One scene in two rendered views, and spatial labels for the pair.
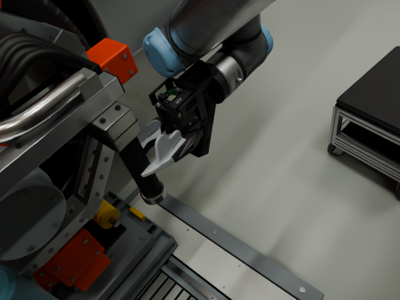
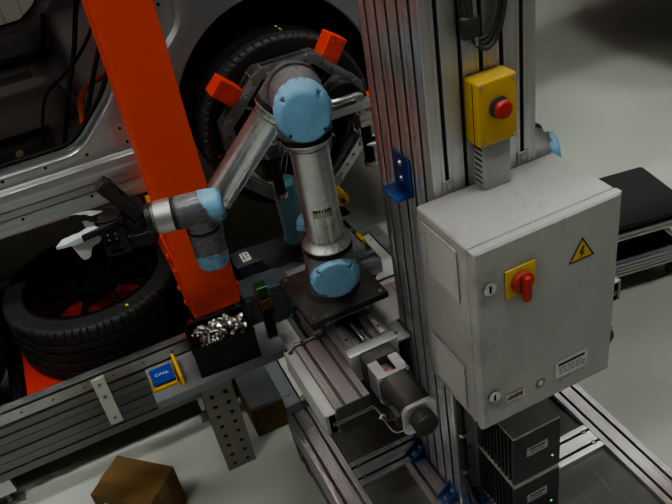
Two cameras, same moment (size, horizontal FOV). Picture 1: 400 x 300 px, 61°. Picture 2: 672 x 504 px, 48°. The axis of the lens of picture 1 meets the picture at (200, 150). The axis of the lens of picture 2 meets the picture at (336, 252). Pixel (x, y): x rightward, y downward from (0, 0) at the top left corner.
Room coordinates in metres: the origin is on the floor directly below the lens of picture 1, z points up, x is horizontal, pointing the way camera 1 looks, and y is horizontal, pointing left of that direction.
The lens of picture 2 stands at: (-1.89, -0.51, 2.05)
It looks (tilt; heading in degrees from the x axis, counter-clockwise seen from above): 35 degrees down; 20
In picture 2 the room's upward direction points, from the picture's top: 11 degrees counter-clockwise
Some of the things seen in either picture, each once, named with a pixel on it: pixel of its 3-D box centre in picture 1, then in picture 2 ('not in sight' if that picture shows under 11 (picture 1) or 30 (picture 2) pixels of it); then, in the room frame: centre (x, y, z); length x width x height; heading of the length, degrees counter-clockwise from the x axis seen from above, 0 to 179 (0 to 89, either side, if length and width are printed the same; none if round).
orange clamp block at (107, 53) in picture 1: (108, 66); not in sight; (0.64, 0.13, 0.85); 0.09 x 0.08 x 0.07; 128
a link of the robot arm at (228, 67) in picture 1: (220, 77); not in sight; (0.50, -0.07, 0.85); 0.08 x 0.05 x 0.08; 38
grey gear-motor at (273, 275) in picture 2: not in sight; (256, 293); (0.22, 0.60, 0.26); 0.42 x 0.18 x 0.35; 38
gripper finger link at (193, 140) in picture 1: (183, 138); not in sight; (0.39, 0.02, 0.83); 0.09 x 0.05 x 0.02; 137
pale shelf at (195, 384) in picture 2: not in sight; (216, 362); (-0.34, 0.51, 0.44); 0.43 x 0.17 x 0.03; 128
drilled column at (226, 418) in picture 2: not in sight; (224, 414); (-0.35, 0.53, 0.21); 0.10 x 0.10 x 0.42; 38
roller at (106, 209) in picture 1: (83, 197); (329, 187); (0.60, 0.35, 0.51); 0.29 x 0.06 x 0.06; 38
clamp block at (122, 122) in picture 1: (104, 119); (360, 115); (0.39, 0.12, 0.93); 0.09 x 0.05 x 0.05; 38
